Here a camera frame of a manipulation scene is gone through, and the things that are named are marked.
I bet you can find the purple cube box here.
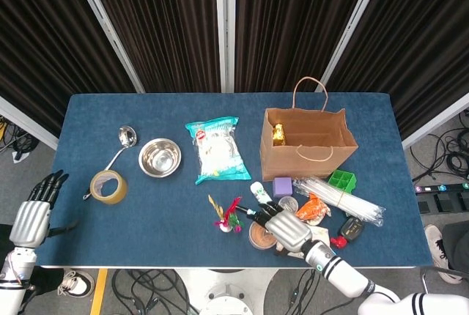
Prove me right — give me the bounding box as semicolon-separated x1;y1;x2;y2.
273;177;294;199

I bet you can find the white partition frame post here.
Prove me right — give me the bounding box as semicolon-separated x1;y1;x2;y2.
315;0;389;93
214;0;237;93
67;0;146;93

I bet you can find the small white plastic bottle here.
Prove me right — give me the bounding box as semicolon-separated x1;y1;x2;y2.
250;181;278;217

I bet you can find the teal pen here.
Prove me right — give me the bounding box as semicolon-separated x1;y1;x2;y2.
235;204;258;220

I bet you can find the teal white snack bag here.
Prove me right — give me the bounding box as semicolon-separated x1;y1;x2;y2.
184;114;253;186

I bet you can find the black key fob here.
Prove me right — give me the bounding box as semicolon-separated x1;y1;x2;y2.
339;216;365;241

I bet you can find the green plastic grid tray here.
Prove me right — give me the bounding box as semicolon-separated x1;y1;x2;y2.
328;169;358;194

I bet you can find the brown cup with lid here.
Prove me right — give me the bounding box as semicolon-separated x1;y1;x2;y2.
248;219;278;250

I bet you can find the black pleated curtain panel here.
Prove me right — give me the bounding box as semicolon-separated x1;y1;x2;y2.
328;0;469;140
83;0;221;93
234;0;377;93
0;0;135;135

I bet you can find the yellow floor tape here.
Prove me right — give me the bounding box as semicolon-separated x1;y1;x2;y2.
89;269;109;315

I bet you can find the white partition base rail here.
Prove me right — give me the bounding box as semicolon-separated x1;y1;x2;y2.
401;93;469;150
0;94;59;151

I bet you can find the brown packing tape roll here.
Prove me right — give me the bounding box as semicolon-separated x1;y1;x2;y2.
89;169;129;206

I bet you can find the white paper pouch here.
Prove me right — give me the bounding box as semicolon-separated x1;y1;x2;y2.
275;223;331;259

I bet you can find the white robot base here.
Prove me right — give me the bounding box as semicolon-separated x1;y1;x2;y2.
175;267;279;315

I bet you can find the orange snack packet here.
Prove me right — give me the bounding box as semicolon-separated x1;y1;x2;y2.
295;193;333;225

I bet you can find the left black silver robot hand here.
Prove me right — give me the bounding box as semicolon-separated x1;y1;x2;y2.
9;169;79;249

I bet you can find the white sneaker with laces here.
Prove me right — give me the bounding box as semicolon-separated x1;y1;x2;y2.
58;270;95;298

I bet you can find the black trouser leg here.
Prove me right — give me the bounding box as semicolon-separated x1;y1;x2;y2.
441;219;469;275

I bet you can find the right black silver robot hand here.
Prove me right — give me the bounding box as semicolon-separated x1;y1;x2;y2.
251;200;314;258

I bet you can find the colourful feather shuttlecock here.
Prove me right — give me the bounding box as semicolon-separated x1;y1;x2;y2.
207;193;245;234

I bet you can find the brown paper bag with handles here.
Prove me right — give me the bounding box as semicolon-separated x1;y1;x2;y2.
259;76;359;181

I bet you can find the yellow biscuit packet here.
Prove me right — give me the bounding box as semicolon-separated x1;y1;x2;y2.
271;122;287;147

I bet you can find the black floor cable bundle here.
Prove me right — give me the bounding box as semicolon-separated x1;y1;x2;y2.
109;269;201;315
0;115;40;164
409;109;469;184
284;269;323;315

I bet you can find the stainless steel ladle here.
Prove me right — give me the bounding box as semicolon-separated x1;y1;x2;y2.
82;125;139;201

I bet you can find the stainless steel bowl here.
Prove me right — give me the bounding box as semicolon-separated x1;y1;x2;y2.
138;138;183;179

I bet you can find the clear plastic straw bundle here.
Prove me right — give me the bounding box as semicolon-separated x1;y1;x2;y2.
292;176;386;227

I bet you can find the black floor pedal box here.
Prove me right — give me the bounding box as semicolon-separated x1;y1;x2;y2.
417;193;469;214

